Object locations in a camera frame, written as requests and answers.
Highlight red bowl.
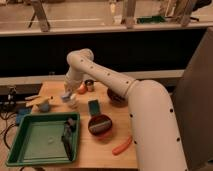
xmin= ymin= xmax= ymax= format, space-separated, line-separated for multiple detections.
xmin=88 ymin=114 xmax=113 ymax=140

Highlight dark purple bowl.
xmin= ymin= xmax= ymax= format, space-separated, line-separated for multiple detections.
xmin=107 ymin=89 xmax=127 ymax=106

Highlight brush in red bowl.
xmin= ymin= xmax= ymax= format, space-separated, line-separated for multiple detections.
xmin=89 ymin=121 xmax=112 ymax=134

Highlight black tool in tray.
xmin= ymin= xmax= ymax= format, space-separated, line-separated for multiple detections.
xmin=61 ymin=118 xmax=76 ymax=160

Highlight black cables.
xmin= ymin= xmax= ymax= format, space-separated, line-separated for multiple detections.
xmin=0 ymin=85 xmax=18 ymax=151

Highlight grey blue towel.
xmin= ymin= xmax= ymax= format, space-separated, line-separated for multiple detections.
xmin=61 ymin=92 xmax=70 ymax=102

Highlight white paper cup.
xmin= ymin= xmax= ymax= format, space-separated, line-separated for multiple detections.
xmin=67 ymin=94 xmax=78 ymax=109

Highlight green sponge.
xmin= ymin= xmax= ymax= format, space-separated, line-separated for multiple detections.
xmin=88 ymin=100 xmax=101 ymax=116

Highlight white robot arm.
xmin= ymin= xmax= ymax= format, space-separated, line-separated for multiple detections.
xmin=65 ymin=49 xmax=188 ymax=171

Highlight orange fruit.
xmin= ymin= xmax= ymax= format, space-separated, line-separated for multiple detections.
xmin=77 ymin=84 xmax=87 ymax=94

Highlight green object on shelf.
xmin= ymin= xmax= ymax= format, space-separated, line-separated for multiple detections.
xmin=136 ymin=15 xmax=166 ymax=24

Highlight blue box at table edge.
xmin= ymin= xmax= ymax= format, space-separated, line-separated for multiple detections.
xmin=15 ymin=108 xmax=31 ymax=125

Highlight small metal can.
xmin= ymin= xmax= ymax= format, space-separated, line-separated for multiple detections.
xmin=85 ymin=79 xmax=94 ymax=92

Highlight green plastic tray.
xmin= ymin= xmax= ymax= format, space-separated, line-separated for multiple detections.
xmin=6 ymin=112 xmax=80 ymax=167

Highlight orange carrot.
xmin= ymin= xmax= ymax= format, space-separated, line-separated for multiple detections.
xmin=112 ymin=136 xmax=132 ymax=155

